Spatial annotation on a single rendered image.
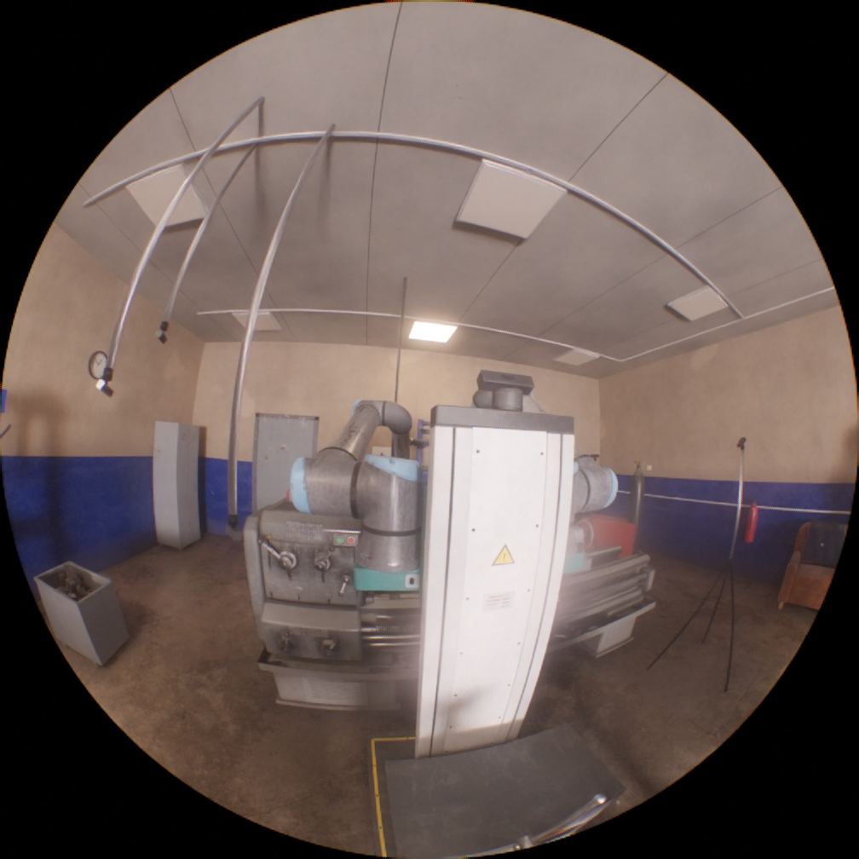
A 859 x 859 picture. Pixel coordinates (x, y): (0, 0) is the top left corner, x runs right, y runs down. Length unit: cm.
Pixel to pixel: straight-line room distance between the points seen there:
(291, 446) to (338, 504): 411
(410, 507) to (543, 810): 90
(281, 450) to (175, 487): 184
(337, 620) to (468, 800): 108
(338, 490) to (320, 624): 102
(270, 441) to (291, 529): 349
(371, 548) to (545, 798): 84
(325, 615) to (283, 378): 407
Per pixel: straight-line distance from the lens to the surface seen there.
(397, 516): 68
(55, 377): 372
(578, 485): 88
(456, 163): 204
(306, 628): 160
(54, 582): 305
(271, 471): 492
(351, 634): 158
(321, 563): 146
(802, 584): 418
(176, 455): 454
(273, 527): 154
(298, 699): 218
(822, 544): 436
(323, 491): 71
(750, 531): 479
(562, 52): 180
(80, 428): 393
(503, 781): 95
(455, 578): 64
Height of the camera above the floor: 169
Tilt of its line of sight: 4 degrees up
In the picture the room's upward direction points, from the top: 3 degrees clockwise
